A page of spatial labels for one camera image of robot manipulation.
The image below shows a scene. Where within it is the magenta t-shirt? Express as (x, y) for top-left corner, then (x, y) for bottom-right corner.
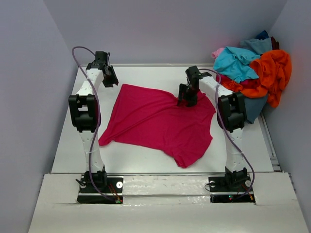
(99, 84), (216, 168)

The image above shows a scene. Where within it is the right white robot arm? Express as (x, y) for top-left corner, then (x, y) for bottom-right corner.
(177, 77), (250, 193)

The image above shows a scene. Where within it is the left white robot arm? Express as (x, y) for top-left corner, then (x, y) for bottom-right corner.
(69, 64), (119, 191)

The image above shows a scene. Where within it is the red t-shirt in pile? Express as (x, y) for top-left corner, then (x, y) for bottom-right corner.
(220, 74), (260, 90)

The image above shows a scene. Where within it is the pink t-shirt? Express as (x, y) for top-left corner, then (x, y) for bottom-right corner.
(211, 47), (224, 59)

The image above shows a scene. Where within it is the cyan t-shirt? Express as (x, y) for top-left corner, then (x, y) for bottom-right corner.
(213, 47), (260, 83)

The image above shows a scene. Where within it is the slate blue t-shirt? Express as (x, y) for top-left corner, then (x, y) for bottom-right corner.
(244, 95), (268, 124)

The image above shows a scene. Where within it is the grey-blue t-shirt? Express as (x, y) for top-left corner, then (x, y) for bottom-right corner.
(240, 38), (273, 55)

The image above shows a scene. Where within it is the orange t-shirt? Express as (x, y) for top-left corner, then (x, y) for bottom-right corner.
(221, 50), (292, 108)

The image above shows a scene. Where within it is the dark blue t-shirt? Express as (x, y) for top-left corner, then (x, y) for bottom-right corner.
(255, 30), (269, 40)

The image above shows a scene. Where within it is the maroon t-shirt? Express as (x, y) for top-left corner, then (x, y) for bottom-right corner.
(270, 36), (280, 50)

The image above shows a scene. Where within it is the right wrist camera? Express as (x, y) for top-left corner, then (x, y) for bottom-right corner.
(185, 66), (211, 85)

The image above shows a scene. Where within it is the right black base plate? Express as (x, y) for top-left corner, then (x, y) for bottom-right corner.
(205, 176), (256, 204)

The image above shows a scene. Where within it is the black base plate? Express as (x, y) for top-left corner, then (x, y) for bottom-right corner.
(76, 175), (124, 204)
(205, 176), (256, 204)

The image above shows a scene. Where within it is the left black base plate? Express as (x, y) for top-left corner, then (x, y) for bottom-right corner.
(76, 175), (124, 204)

